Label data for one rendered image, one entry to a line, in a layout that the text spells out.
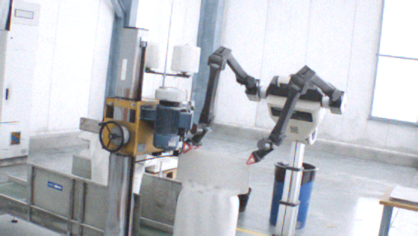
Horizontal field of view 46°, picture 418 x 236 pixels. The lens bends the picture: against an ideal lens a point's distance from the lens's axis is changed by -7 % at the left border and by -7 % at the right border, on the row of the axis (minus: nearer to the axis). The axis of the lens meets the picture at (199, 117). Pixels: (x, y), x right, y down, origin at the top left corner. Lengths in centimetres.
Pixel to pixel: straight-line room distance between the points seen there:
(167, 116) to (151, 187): 106
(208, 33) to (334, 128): 358
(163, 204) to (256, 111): 804
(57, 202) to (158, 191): 75
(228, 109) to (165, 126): 906
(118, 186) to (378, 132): 846
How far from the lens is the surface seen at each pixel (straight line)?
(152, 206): 390
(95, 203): 353
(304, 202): 539
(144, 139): 306
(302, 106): 338
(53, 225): 384
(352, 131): 1111
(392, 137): 1099
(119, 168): 306
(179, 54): 303
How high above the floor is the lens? 161
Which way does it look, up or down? 6 degrees down
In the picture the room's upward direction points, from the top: 6 degrees clockwise
